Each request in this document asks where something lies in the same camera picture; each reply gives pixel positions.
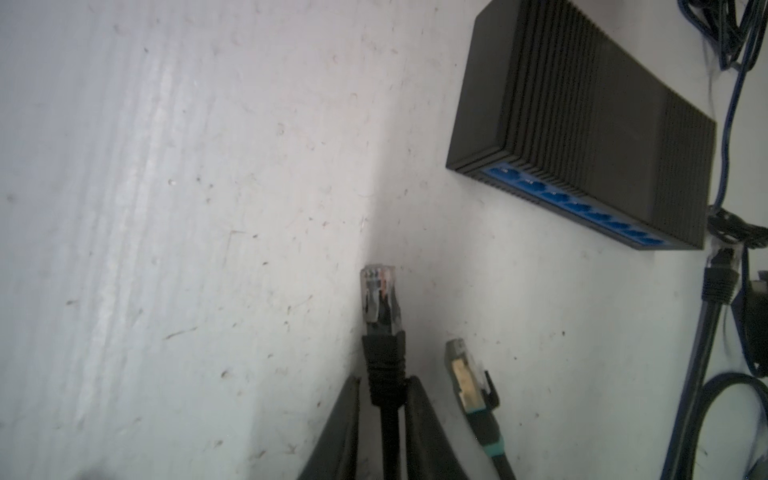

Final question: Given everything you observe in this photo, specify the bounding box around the grey ethernet cable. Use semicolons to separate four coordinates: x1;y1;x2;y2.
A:
671;245;742;480

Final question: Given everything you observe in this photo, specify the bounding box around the black power adapter with cable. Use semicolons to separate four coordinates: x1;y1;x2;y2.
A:
677;0;767;72

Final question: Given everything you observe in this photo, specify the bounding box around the black network switch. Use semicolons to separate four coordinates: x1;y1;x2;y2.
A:
446;1;717;250

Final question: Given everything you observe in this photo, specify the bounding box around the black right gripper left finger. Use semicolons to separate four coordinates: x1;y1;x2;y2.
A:
298;376;360;480

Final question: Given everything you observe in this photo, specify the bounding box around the black braided ethernet cable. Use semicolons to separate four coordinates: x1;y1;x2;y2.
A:
443;337;518;480

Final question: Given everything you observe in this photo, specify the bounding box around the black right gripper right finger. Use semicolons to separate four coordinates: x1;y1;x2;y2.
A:
405;376;468;480

